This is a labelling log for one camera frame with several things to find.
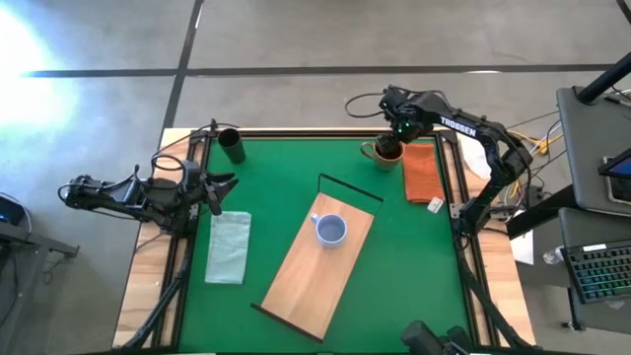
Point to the grey side desk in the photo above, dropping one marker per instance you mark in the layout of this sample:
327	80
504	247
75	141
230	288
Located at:
586	148

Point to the white paper sheet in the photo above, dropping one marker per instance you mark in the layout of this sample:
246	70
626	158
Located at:
522	246

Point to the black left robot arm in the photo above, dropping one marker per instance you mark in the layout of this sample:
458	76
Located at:
123	194

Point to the tan ceramic mug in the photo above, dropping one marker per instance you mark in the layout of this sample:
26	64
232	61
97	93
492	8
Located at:
386	160

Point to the orange folded cloth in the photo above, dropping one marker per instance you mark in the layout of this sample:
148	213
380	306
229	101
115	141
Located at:
422	172

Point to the light green folded cloth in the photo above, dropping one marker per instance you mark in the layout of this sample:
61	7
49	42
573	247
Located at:
228	246

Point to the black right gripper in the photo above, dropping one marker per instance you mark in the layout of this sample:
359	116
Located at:
401	116

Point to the black aluminium table frame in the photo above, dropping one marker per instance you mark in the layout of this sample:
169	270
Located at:
170	291

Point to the green table mat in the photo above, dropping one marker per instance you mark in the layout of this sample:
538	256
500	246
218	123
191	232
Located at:
404	276

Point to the black cart with device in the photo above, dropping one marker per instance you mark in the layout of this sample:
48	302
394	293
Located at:
15	222

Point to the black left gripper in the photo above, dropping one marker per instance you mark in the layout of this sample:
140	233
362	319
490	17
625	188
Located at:
193	182

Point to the grey-blue ceramic mug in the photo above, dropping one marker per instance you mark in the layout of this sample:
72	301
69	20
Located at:
331	231

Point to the wooden shelf with black ends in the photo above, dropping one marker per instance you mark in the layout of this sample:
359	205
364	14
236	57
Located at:
320	256

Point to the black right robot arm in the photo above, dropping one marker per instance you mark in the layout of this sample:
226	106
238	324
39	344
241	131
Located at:
493	143

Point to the black keyboard with lit keys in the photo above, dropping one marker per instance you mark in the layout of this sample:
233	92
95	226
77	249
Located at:
599	271

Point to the white crumpled cloth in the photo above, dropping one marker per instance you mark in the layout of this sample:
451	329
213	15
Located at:
474	157

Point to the small white tag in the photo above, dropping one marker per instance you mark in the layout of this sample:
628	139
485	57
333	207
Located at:
435	204

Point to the dark green tall cup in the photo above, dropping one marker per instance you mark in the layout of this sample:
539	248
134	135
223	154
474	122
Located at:
232	145

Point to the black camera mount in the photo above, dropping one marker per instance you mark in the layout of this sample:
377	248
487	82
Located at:
430	340

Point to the tablet with blue screen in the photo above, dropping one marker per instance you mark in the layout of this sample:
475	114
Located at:
617	167

